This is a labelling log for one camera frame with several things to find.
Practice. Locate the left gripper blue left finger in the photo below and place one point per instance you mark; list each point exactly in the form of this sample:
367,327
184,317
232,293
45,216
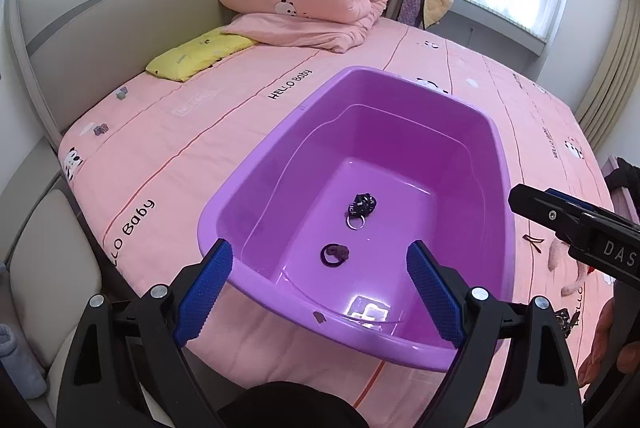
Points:
196,289

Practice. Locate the beige curtain right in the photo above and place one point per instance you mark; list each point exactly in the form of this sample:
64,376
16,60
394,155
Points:
615,80

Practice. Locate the grey bed headboard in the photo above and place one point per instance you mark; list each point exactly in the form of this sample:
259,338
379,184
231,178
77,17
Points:
70,54

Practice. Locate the yellow pillow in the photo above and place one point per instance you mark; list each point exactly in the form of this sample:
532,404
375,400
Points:
179,64

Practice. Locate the person's right hand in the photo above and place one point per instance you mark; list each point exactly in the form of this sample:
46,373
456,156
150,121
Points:
627,360

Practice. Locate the purple plastic tub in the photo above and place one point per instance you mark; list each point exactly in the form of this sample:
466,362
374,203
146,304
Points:
320,215

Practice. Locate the beige padded bedside bench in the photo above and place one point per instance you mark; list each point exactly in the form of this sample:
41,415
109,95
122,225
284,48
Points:
48,274

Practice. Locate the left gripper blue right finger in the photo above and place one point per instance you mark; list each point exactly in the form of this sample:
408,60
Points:
441,289

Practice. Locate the pink bed sheet mattress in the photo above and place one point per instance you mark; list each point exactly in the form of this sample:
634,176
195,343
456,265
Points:
144,162

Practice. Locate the pink storage bin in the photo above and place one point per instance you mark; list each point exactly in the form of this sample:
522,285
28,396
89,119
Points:
622,181

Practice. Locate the black scrunchie with ring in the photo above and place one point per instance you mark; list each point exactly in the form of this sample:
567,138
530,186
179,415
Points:
359,210

